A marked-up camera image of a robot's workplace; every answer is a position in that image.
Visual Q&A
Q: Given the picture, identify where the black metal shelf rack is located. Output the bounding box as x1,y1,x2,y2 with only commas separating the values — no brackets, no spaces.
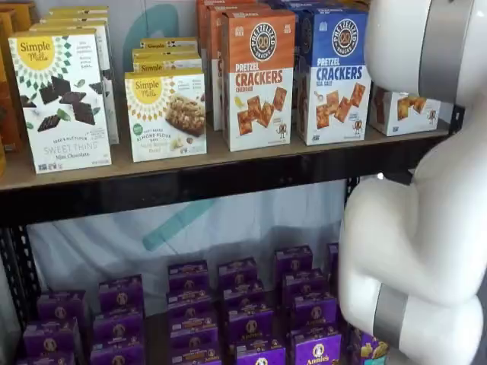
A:
0,104,467,343

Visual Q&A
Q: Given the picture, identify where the orange cheddar pretzel crackers box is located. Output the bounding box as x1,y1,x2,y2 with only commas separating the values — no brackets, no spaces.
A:
196,0,263,126
210,3,273,132
221,9,298,152

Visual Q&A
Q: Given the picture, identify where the wooden shelf board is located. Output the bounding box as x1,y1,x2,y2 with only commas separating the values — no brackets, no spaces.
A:
0,119,452,191

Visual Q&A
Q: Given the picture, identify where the purple Annie's box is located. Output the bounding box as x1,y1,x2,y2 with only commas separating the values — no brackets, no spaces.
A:
291,294,339,330
235,336,287,365
17,351,77,365
218,257,258,288
274,246,314,277
167,260,210,292
90,340,146,365
37,290,87,324
169,315,219,353
170,345,220,365
23,319,81,357
290,330,342,365
346,325,390,365
98,274,145,315
228,306,275,341
327,243,341,273
222,281,267,311
282,268,329,301
167,288,214,321
93,309,146,344

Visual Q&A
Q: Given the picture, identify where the Simple Mills almond bar box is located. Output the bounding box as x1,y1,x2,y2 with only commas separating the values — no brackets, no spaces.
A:
139,36,199,52
124,68,208,163
132,58,204,75
132,48,202,62

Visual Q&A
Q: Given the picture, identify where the blue pretzel crackers box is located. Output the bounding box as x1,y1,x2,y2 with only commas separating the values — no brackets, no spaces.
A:
262,0,371,18
294,6,374,146

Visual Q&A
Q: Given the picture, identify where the yellow white pretzel crackers box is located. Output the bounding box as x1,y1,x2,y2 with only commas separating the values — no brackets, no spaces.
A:
369,84,443,137

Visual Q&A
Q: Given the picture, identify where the Simple Mills mint chocolate box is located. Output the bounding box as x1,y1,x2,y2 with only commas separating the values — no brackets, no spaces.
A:
29,21,120,146
8,28,113,175
40,14,113,27
49,5,111,18

